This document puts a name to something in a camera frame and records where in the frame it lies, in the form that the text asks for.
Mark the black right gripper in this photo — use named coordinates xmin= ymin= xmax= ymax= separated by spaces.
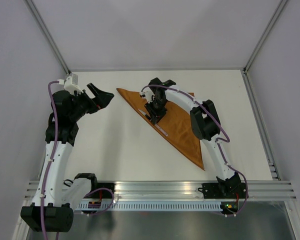
xmin=144 ymin=97 xmax=168 ymax=125

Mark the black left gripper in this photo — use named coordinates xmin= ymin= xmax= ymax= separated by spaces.
xmin=69 ymin=83 xmax=114 ymax=122

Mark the orange-brown cloth napkin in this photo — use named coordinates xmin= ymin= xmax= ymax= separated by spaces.
xmin=116 ymin=88 xmax=205 ymax=170

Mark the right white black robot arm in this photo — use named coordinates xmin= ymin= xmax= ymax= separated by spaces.
xmin=140 ymin=77 xmax=246 ymax=199

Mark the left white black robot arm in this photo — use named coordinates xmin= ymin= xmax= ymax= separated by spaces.
xmin=20 ymin=83 xmax=114 ymax=239

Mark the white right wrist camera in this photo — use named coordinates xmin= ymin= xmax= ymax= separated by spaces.
xmin=139 ymin=90 xmax=155 ymax=103

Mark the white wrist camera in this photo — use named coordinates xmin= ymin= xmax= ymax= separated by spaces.
xmin=57 ymin=73 xmax=83 ymax=96
xmin=139 ymin=90 xmax=155 ymax=103

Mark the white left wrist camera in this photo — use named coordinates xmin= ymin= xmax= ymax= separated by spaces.
xmin=57 ymin=73 xmax=83 ymax=96

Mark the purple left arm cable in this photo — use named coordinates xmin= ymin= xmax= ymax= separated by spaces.
xmin=39 ymin=80 xmax=66 ymax=240

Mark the aluminium front rail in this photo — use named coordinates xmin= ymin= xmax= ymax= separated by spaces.
xmin=24 ymin=180 xmax=297 ymax=201

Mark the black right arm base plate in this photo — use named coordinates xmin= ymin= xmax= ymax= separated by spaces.
xmin=197 ymin=182 xmax=247 ymax=199

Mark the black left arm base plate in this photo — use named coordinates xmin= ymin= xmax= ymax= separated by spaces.
xmin=88 ymin=182 xmax=115 ymax=200

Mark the aluminium frame post left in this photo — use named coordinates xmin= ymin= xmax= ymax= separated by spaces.
xmin=23 ymin=0 xmax=71 ymax=75

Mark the aluminium frame post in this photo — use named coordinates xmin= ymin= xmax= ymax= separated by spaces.
xmin=23 ymin=0 xmax=71 ymax=75
xmin=242 ymin=0 xmax=290 ymax=75

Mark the white slotted cable duct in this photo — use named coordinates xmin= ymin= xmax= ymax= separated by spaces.
xmin=77 ymin=201 xmax=222 ymax=212

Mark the aluminium right side rail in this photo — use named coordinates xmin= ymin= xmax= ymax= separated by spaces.
xmin=240 ymin=68 xmax=281 ymax=181

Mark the aluminium frame post right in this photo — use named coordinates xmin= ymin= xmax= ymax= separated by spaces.
xmin=242 ymin=0 xmax=290 ymax=75

